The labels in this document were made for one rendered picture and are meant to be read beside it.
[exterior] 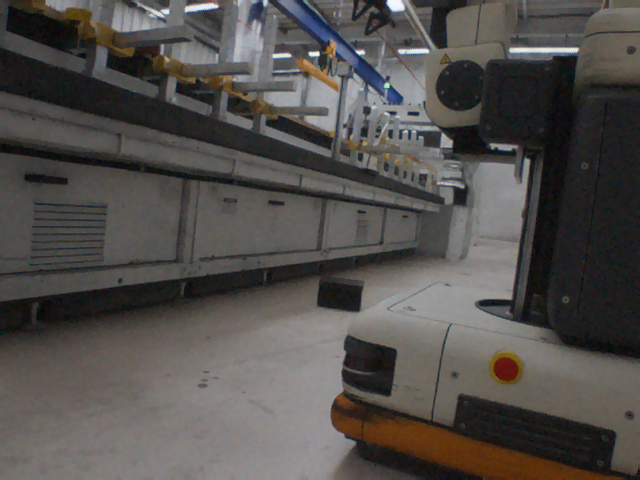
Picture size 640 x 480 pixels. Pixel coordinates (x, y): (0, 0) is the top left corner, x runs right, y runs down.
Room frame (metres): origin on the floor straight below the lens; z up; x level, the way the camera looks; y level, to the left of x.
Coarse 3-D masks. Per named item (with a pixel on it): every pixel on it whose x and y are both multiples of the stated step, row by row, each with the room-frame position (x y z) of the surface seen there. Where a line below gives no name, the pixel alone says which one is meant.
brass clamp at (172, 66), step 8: (160, 56) 1.30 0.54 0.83; (160, 64) 1.30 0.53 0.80; (168, 64) 1.30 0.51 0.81; (176, 64) 1.33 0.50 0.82; (184, 64) 1.36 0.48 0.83; (160, 72) 1.31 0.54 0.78; (168, 72) 1.31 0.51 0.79; (176, 72) 1.34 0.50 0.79; (184, 80) 1.38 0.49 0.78; (192, 80) 1.40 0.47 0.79
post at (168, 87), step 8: (176, 0) 1.32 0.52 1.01; (184, 0) 1.34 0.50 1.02; (176, 8) 1.32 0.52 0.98; (184, 8) 1.34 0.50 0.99; (168, 16) 1.33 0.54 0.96; (176, 16) 1.32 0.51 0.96; (184, 16) 1.35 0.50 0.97; (168, 24) 1.33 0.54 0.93; (176, 24) 1.32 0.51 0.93; (168, 48) 1.32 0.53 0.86; (176, 48) 1.33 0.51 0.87; (168, 56) 1.32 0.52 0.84; (176, 56) 1.34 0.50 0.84; (160, 80) 1.33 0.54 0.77; (168, 80) 1.32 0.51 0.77; (176, 80) 1.35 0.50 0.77; (160, 88) 1.33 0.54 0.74; (168, 88) 1.32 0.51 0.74
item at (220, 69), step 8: (192, 64) 1.34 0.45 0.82; (200, 64) 1.32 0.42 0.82; (208, 64) 1.31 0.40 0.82; (216, 64) 1.30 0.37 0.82; (224, 64) 1.29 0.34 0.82; (232, 64) 1.28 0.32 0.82; (240, 64) 1.26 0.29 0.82; (248, 64) 1.25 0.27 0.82; (144, 72) 1.42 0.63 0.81; (152, 72) 1.41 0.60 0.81; (184, 72) 1.35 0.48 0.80; (192, 72) 1.34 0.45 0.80; (200, 72) 1.32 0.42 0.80; (208, 72) 1.31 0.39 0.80; (216, 72) 1.30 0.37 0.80; (224, 72) 1.29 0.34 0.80; (232, 72) 1.28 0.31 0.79; (240, 72) 1.27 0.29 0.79; (248, 72) 1.26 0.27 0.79; (144, 80) 1.44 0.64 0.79
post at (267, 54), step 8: (272, 16) 1.78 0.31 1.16; (272, 24) 1.77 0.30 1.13; (272, 32) 1.78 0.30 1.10; (264, 40) 1.78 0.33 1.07; (272, 40) 1.78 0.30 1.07; (264, 48) 1.78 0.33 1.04; (272, 48) 1.79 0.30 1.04; (264, 56) 1.78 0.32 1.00; (272, 56) 1.80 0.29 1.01; (264, 64) 1.78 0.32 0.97; (272, 64) 1.80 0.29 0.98; (264, 72) 1.78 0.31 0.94; (264, 80) 1.77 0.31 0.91; (256, 96) 1.79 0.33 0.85; (264, 96) 1.78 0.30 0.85; (256, 120) 1.78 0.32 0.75; (264, 120) 1.80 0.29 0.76; (264, 128) 1.80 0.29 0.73
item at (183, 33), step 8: (184, 24) 1.03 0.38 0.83; (128, 32) 1.11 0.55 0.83; (136, 32) 1.09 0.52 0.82; (144, 32) 1.08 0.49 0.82; (152, 32) 1.07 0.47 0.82; (160, 32) 1.06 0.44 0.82; (168, 32) 1.05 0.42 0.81; (176, 32) 1.04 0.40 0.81; (184, 32) 1.03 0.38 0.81; (192, 32) 1.05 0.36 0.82; (72, 40) 1.20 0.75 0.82; (80, 40) 1.18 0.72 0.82; (120, 40) 1.12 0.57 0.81; (128, 40) 1.10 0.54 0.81; (136, 40) 1.09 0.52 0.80; (144, 40) 1.08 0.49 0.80; (152, 40) 1.07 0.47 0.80; (160, 40) 1.06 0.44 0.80; (168, 40) 1.06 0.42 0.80; (176, 40) 1.05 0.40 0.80; (184, 40) 1.05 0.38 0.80; (192, 40) 1.05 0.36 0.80; (72, 48) 1.19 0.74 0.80; (80, 48) 1.18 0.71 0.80
